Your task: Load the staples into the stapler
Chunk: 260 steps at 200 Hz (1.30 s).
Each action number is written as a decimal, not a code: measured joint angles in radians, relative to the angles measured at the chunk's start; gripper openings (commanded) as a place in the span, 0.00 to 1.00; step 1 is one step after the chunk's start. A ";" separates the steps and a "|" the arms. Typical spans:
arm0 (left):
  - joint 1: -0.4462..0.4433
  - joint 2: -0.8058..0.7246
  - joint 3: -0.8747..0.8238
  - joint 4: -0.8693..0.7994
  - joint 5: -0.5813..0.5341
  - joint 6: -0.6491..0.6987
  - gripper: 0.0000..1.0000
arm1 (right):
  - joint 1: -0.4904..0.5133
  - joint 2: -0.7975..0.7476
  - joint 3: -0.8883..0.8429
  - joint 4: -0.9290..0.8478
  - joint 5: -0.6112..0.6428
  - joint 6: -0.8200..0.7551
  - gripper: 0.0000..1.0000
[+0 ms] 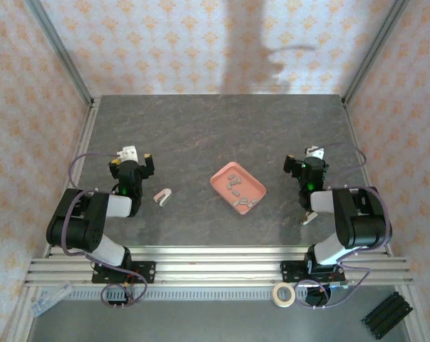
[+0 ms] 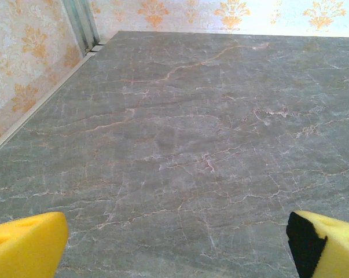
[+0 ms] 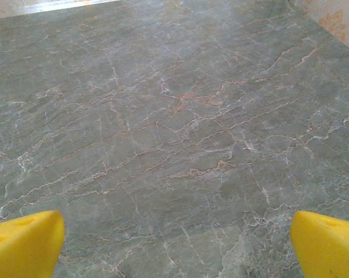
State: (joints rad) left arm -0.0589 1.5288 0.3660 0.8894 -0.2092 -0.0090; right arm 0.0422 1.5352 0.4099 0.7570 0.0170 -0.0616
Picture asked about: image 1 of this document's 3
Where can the small pink white stapler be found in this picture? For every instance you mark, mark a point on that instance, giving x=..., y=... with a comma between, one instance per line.
x=162, y=197

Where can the pink plastic tray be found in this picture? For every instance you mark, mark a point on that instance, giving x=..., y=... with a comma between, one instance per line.
x=250, y=187

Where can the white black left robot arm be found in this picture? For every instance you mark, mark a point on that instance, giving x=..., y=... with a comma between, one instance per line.
x=75, y=228

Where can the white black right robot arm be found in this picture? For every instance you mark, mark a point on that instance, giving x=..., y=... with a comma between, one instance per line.
x=364, y=228

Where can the small white tan piece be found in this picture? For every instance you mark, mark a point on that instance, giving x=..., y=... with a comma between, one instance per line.
x=308, y=218

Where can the small green circuit board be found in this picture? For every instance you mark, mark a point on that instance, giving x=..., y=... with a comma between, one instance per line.
x=337, y=285

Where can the black connector block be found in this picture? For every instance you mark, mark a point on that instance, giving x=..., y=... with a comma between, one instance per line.
x=116, y=302
x=318, y=297

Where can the white tape roll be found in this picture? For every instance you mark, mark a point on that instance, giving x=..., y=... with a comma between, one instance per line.
x=276, y=299

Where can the clear plastic bag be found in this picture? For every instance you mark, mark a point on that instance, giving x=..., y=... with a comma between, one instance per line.
x=50, y=299

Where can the black extrusion piece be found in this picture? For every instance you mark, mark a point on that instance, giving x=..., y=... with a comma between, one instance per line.
x=387, y=315

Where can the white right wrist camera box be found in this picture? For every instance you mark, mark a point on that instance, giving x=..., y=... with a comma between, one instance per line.
x=316, y=153

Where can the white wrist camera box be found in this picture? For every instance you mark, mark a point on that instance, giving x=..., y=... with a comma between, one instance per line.
x=128, y=153
x=316, y=153

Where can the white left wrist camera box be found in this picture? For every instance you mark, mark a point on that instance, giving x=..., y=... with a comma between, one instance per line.
x=128, y=153

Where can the aluminium side rail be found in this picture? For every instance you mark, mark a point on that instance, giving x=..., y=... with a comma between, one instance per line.
x=87, y=132
x=351, y=117

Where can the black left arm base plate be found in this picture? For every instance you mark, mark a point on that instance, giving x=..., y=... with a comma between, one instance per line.
x=145, y=272

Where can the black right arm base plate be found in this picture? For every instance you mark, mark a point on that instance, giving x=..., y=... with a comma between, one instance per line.
x=289, y=270

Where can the aluminium frame rail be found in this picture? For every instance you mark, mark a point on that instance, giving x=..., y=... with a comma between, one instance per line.
x=218, y=267

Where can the aluminium frame post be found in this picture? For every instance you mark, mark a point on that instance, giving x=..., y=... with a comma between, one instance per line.
x=57, y=50
x=375, y=50

